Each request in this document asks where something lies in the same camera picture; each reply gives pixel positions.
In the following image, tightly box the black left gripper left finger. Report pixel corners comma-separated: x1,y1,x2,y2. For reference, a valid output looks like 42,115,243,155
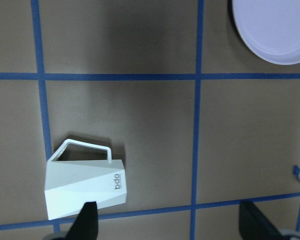
65,201,99,240

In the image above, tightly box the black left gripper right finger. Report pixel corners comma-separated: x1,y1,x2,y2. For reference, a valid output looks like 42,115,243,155
239,201,290,240

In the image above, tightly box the white faceted mug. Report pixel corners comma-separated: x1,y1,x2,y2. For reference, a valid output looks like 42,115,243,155
44,139,128,220

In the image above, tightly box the lilac plate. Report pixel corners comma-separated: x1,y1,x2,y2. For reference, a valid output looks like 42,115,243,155
232,0,300,65

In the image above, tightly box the brown paper table cover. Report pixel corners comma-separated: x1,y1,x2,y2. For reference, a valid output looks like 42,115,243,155
0,0,300,240

